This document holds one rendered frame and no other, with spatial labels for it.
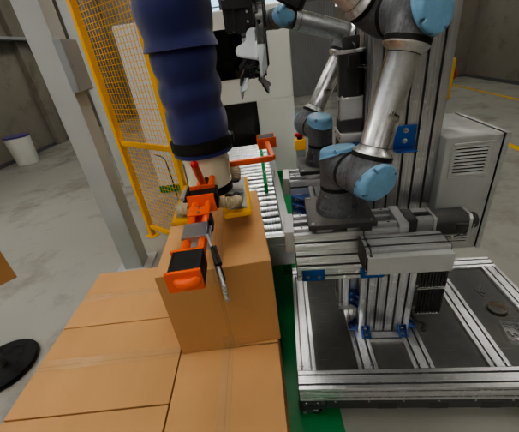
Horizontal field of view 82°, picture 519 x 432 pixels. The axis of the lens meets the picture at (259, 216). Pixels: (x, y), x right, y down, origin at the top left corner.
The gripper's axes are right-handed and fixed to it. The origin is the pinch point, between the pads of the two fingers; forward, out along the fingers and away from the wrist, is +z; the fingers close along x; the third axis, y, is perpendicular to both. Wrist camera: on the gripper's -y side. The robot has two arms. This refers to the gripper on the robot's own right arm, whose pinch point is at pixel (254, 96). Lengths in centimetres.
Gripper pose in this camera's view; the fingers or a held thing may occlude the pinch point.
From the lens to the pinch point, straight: 153.9
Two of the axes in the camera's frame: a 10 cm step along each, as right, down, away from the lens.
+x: 8.5, -3.4, 4.0
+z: 1.2, 8.7, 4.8
